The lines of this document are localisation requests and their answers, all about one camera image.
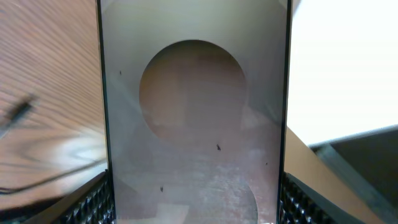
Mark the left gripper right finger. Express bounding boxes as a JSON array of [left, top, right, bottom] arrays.
[[277, 172, 363, 224]]

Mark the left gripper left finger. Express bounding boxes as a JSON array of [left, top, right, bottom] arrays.
[[24, 170, 116, 224]]

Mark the dark glass cabinet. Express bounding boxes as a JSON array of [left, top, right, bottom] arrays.
[[309, 124, 397, 223]]

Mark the black charger cable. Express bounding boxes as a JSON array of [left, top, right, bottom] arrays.
[[0, 95, 108, 195]]

